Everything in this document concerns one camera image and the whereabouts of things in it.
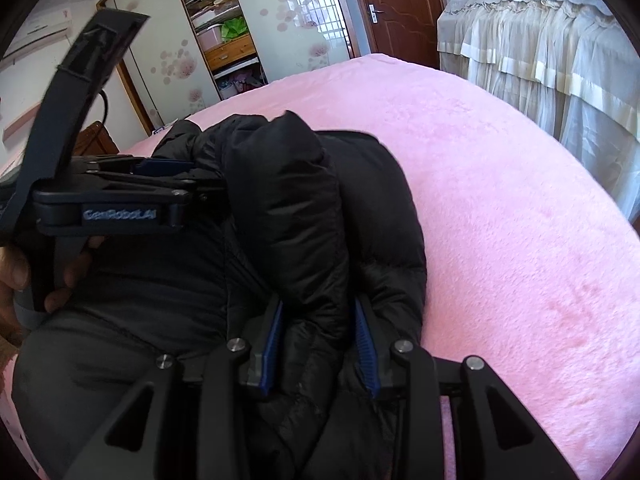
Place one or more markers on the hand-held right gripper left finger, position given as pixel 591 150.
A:
pixel 272 345

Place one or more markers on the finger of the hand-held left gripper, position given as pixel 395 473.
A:
pixel 165 187
pixel 165 166

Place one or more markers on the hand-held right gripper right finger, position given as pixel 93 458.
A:
pixel 364 345

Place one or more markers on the black puffer jacket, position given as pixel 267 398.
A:
pixel 300 220

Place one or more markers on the colourful clothes pile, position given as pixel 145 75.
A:
pixel 242 84

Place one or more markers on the person's left hand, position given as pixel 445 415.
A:
pixel 65 285

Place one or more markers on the wooden headboard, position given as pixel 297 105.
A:
pixel 97 140

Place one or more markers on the wooden wardrobe drawer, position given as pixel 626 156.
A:
pixel 230 54

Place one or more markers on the pink plastic basket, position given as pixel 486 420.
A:
pixel 210 39

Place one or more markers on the green cloth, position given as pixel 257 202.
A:
pixel 235 29

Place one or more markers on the white air conditioner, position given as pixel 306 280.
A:
pixel 42 30

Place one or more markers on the floral sliding door wardrobe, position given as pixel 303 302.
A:
pixel 280 20

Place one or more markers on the pink fleece bed blanket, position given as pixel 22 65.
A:
pixel 500 210

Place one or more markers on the brown wooden door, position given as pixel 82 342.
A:
pixel 400 5

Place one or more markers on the cream lace furniture cover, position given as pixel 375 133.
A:
pixel 550 60

